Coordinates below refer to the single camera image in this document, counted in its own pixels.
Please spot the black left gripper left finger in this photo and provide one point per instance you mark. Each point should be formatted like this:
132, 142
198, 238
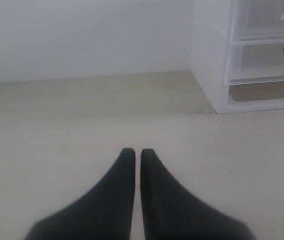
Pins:
103, 213

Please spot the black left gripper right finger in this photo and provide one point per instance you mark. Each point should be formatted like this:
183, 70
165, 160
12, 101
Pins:
171, 212

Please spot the clear wide drawer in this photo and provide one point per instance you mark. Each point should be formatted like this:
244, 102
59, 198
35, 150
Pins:
255, 61

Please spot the white plastic drawer cabinet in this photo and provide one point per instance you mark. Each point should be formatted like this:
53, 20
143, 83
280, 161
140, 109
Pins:
213, 33

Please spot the clear upper left drawer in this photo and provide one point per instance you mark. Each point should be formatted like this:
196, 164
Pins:
259, 19

